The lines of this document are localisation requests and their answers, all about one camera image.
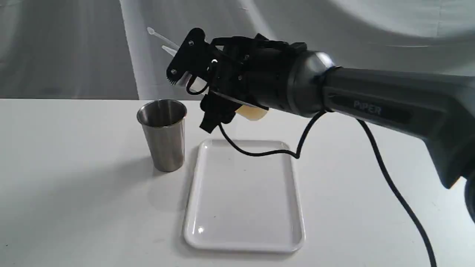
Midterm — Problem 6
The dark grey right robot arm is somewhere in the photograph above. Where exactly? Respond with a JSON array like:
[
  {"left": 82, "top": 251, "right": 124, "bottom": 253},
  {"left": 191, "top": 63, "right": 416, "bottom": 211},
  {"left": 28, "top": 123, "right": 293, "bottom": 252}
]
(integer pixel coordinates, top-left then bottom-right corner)
[{"left": 166, "top": 28, "right": 475, "bottom": 218}]

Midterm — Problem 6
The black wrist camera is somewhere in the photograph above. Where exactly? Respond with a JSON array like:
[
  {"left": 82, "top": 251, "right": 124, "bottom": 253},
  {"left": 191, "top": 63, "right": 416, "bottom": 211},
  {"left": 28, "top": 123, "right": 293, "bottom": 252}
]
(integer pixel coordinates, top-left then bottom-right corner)
[{"left": 211, "top": 34, "right": 308, "bottom": 55}]

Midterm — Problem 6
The stainless steel cup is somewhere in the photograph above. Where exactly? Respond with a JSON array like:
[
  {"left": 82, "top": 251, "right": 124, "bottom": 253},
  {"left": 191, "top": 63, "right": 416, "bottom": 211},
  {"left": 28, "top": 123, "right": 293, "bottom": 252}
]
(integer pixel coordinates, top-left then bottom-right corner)
[{"left": 136, "top": 99, "right": 188, "bottom": 172}]

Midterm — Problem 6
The translucent squeeze bottle amber liquid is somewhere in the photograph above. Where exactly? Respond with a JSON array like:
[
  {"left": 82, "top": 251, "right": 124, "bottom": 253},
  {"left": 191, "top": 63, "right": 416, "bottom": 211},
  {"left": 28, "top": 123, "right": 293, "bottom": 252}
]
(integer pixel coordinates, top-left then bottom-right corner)
[{"left": 147, "top": 27, "right": 268, "bottom": 121}]

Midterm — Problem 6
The black cable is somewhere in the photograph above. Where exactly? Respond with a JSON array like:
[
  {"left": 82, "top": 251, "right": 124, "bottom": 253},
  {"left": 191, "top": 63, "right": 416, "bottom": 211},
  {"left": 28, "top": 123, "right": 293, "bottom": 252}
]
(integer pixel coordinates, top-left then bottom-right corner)
[{"left": 217, "top": 110, "right": 438, "bottom": 267}]

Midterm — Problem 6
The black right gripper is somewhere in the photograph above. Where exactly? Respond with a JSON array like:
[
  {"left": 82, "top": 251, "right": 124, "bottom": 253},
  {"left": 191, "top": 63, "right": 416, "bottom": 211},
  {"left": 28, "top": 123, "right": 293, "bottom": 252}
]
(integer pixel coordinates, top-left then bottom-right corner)
[{"left": 166, "top": 28, "right": 308, "bottom": 134}]

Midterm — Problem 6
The white plastic tray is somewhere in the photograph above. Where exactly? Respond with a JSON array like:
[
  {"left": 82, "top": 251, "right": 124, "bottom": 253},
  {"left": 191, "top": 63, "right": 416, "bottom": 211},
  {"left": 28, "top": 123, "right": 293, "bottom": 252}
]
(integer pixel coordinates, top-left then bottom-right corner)
[{"left": 183, "top": 139, "right": 305, "bottom": 253}]

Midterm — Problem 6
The grey backdrop cloth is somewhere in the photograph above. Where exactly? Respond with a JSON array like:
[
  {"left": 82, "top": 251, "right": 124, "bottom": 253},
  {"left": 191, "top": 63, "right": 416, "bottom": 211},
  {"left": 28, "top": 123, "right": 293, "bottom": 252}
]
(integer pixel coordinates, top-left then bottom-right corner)
[{"left": 0, "top": 0, "right": 474, "bottom": 100}]

